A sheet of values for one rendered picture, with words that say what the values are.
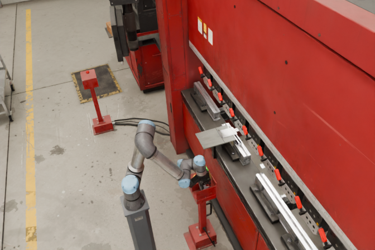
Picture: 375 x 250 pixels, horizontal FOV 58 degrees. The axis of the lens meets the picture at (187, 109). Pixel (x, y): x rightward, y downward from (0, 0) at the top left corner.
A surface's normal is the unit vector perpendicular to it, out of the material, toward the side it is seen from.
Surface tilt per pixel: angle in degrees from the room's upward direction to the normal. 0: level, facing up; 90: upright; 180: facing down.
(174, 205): 0
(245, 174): 0
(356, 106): 90
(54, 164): 0
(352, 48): 90
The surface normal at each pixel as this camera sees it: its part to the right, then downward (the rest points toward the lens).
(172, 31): 0.33, 0.58
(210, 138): -0.04, -0.78
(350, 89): -0.94, 0.25
